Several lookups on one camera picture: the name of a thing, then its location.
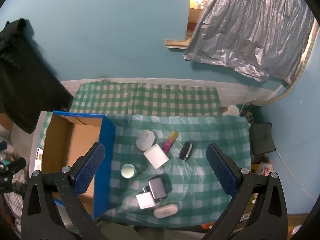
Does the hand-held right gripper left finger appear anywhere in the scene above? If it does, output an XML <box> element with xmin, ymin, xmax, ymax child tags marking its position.
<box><xmin>20</xmin><ymin>142</ymin><xmax>107</xmax><ymax>240</ymax></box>

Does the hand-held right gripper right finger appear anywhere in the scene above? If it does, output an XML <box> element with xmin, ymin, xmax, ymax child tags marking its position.
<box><xmin>200</xmin><ymin>144</ymin><xmax>288</xmax><ymax>240</ymax></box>

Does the blue-edged cardboard box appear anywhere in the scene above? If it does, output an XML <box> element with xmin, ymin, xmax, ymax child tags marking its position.
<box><xmin>41</xmin><ymin>110</ymin><xmax>116</xmax><ymax>220</ymax></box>

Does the teal round tin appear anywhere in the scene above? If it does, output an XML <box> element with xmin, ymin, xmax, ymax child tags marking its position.
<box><xmin>121</xmin><ymin>163</ymin><xmax>139</xmax><ymax>179</ymax></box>

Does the round black and white container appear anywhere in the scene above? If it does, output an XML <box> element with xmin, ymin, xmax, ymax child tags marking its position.
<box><xmin>178</xmin><ymin>141</ymin><xmax>196</xmax><ymax>161</ymax></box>

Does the pink and yellow stick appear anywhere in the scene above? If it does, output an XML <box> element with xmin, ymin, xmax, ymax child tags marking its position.
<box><xmin>162</xmin><ymin>131</ymin><xmax>179</xmax><ymax>153</ymax></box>

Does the white octagonal device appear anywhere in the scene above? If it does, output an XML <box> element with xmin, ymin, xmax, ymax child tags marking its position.
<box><xmin>136</xmin><ymin>129</ymin><xmax>155</xmax><ymax>151</ymax></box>

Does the small white plug adapter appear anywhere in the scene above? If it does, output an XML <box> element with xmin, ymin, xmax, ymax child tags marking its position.
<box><xmin>136</xmin><ymin>187</ymin><xmax>157</xmax><ymax>210</ymax></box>

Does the grey power adapter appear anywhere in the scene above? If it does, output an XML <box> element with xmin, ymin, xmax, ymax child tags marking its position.
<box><xmin>148</xmin><ymin>176</ymin><xmax>167</xmax><ymax>200</ymax></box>

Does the white cube charger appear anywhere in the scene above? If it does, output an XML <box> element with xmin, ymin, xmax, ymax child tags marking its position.
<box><xmin>143</xmin><ymin>144</ymin><xmax>169</xmax><ymax>169</ymax></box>

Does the white earbuds case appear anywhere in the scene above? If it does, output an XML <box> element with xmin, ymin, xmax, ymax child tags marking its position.
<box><xmin>153</xmin><ymin>203</ymin><xmax>178</xmax><ymax>218</ymax></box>

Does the white printed card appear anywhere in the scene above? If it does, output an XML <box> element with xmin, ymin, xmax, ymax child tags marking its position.
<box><xmin>32</xmin><ymin>147</ymin><xmax>45</xmax><ymax>178</ymax></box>

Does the grey striped cloth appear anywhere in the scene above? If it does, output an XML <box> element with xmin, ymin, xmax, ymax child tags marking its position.
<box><xmin>4</xmin><ymin>170</ymin><xmax>32</xmax><ymax>228</ymax></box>

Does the teal checkered cloth with plastic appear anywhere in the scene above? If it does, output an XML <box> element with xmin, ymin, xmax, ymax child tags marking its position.
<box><xmin>37</xmin><ymin>111</ymin><xmax>252</xmax><ymax>228</ymax></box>

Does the pink plastic bag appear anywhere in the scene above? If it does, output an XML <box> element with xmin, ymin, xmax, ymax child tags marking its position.
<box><xmin>257</xmin><ymin>161</ymin><xmax>274</xmax><ymax>176</ymax></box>

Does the black cushion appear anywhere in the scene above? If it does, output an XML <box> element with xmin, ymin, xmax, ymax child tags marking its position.
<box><xmin>250</xmin><ymin>122</ymin><xmax>277</xmax><ymax>157</ymax></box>

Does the white cup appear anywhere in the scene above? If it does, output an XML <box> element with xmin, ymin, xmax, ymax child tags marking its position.
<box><xmin>222</xmin><ymin>104</ymin><xmax>239</xmax><ymax>117</ymax></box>

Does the dark patterned cloth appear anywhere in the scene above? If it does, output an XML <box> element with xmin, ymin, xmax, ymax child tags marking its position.
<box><xmin>240</xmin><ymin>102</ymin><xmax>263</xmax><ymax>125</ymax></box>

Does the black hanging garment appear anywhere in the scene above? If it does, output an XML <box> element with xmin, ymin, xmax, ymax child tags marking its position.
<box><xmin>0</xmin><ymin>17</ymin><xmax>74</xmax><ymax>134</ymax></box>

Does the dark green checkered cloth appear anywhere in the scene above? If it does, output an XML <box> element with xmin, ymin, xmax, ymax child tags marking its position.
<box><xmin>70</xmin><ymin>82</ymin><xmax>222</xmax><ymax>117</ymax></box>

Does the wooden ledge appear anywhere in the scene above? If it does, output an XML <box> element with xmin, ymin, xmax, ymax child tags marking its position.
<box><xmin>164</xmin><ymin>39</ymin><xmax>190</xmax><ymax>50</ymax></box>

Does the silver crinkled curtain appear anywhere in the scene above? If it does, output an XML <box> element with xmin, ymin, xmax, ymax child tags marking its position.
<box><xmin>184</xmin><ymin>0</ymin><xmax>314</xmax><ymax>84</ymax></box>

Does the beige checkered rope trim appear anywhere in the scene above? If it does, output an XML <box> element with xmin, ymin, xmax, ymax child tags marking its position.
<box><xmin>252</xmin><ymin>25</ymin><xmax>320</xmax><ymax>105</ymax></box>

